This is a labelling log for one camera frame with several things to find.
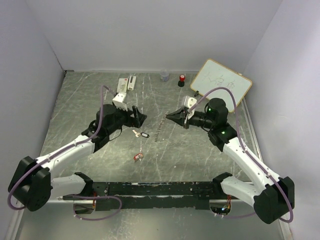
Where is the white stapler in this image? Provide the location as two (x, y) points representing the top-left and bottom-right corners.
(127, 75), (137, 91)

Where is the key with red tag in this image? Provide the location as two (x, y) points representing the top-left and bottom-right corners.
(133, 152), (144, 163)

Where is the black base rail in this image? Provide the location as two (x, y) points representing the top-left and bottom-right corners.
(62, 181), (242, 212)

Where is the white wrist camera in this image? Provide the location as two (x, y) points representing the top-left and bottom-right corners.
(182, 96), (197, 120)
(112, 92), (128, 111)

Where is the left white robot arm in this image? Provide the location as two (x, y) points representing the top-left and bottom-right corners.
(7, 104), (147, 212)

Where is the small clear cup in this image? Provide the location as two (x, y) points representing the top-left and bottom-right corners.
(159, 69), (170, 82)

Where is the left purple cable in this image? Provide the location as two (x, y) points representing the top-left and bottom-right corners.
(7, 85), (123, 221)

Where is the metal disc with keyrings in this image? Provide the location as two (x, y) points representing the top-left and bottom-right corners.
(153, 111), (169, 143)

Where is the white staple box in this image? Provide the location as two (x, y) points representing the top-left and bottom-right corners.
(117, 78), (128, 93)

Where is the key with black tag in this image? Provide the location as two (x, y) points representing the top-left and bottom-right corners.
(132, 129), (150, 138)

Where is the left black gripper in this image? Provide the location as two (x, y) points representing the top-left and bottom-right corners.
(107, 103), (148, 135)

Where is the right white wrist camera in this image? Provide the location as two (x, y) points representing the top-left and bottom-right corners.
(182, 96), (197, 120)

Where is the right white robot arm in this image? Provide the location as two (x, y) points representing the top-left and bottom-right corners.
(166, 96), (295, 224)

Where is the small whiteboard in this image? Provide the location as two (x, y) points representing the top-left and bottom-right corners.
(190, 58), (253, 105)

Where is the purple cable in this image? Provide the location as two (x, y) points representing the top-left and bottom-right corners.
(189, 87), (295, 223)
(7, 85), (123, 221)

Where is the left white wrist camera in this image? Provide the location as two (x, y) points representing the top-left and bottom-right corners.
(112, 92), (128, 111)

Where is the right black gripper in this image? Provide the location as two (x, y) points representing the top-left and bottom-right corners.
(166, 107), (215, 129)

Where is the red black stamp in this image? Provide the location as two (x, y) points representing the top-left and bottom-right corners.
(178, 74), (186, 87)

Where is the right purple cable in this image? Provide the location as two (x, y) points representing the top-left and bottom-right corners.
(189, 87), (295, 223)

